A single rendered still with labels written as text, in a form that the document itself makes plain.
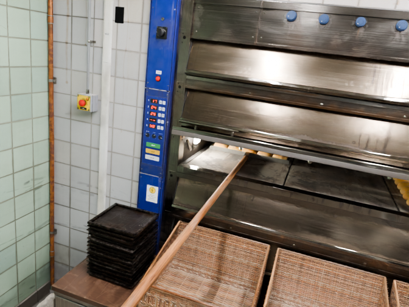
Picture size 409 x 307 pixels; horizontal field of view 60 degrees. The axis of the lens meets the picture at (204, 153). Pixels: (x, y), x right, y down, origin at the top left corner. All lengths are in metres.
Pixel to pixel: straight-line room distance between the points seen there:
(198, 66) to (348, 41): 0.74
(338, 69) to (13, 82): 1.71
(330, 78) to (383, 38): 0.27
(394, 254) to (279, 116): 0.90
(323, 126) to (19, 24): 1.69
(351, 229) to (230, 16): 1.26
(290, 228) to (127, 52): 1.33
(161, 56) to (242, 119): 0.55
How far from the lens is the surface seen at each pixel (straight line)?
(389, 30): 1.86
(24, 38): 2.29
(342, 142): 1.85
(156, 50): 2.00
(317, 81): 1.81
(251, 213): 2.02
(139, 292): 1.03
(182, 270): 2.19
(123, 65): 2.13
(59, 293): 2.13
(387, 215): 1.99
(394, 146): 1.88
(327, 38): 1.84
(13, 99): 2.26
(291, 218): 2.00
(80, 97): 2.23
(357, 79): 1.83
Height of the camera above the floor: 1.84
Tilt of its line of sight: 16 degrees down
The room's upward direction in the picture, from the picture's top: 7 degrees clockwise
